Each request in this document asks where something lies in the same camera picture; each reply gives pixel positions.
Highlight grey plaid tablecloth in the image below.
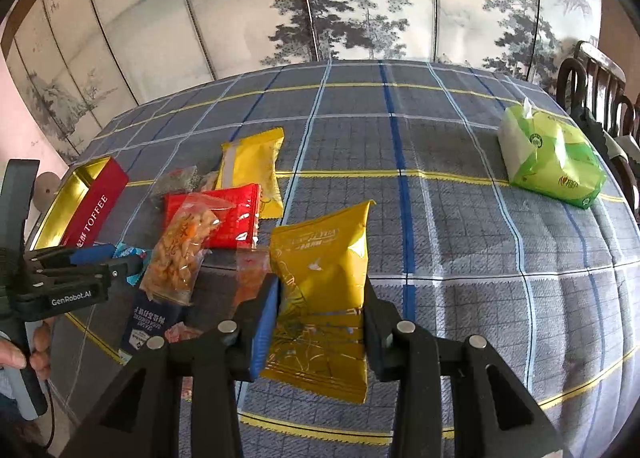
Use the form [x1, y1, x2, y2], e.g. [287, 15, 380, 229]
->
[81, 61, 639, 457]

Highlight clear orange snack packet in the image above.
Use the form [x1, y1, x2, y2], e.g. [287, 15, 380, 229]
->
[232, 247, 271, 311]

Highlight clear bag fried twists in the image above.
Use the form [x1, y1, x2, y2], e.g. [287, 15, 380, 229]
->
[140, 193, 236, 306]

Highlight grey speckled sesame cake block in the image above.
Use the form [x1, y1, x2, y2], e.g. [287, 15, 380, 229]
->
[150, 165, 201, 199]

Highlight painted folding screen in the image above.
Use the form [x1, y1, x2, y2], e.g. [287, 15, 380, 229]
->
[1, 0, 602, 161]

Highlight person's left hand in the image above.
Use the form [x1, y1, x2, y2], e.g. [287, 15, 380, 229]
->
[0, 319, 54, 381]

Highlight round stone disc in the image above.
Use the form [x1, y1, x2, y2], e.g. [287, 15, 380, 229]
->
[32, 172, 61, 213]

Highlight red snack packet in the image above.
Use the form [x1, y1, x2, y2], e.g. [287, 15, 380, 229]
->
[162, 183, 263, 251]

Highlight dark wooden chair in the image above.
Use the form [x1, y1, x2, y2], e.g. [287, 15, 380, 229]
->
[555, 40, 639, 217]

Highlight yellow foil snack packet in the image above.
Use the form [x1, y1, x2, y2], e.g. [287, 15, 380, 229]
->
[215, 127, 284, 219]

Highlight navy white cracker packet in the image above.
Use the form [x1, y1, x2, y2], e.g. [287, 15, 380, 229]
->
[118, 290, 184, 360]

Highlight green white tissue pack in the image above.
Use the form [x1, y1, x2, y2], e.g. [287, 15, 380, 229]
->
[498, 99, 606, 209]

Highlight red gold toffee tin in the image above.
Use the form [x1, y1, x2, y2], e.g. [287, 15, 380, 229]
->
[27, 157, 129, 251]

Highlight small light blue packet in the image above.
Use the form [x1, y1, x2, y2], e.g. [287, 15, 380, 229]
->
[114, 242, 151, 287]

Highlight large yellow snack bag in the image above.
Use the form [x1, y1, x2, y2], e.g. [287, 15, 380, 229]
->
[262, 200, 374, 404]

